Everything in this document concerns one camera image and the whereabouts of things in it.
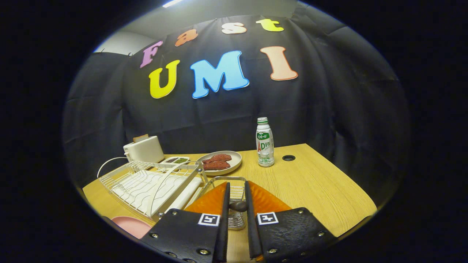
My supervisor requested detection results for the white ribbed drain tray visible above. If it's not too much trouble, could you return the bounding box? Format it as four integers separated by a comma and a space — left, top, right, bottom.
112, 172, 202, 216

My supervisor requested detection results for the white wire dish rack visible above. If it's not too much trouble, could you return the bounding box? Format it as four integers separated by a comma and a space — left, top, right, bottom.
97, 157, 209, 221

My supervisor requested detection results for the white divided tray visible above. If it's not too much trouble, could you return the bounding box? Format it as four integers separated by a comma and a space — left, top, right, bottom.
161, 156, 190, 165

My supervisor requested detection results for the pink plate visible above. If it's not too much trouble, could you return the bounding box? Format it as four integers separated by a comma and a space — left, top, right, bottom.
111, 216, 152, 240

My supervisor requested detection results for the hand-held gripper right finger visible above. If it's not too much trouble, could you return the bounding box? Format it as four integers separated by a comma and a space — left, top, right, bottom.
244, 180, 337, 263

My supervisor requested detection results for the beige round plate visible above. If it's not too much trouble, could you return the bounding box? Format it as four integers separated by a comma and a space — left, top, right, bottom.
197, 150, 242, 176

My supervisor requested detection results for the metal wire basket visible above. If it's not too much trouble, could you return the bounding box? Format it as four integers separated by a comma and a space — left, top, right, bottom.
199, 176, 249, 230

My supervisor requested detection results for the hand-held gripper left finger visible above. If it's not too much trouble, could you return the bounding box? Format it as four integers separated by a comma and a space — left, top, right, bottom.
140, 182, 231, 263

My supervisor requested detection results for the black backdrop cloth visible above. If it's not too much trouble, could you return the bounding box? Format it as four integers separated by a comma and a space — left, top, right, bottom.
62, 15, 410, 205

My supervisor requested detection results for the white toaster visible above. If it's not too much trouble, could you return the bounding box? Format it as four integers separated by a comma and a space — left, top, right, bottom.
123, 136, 165, 163

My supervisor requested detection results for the white green label drink bottle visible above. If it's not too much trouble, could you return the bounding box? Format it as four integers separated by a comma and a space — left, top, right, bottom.
256, 117, 275, 168

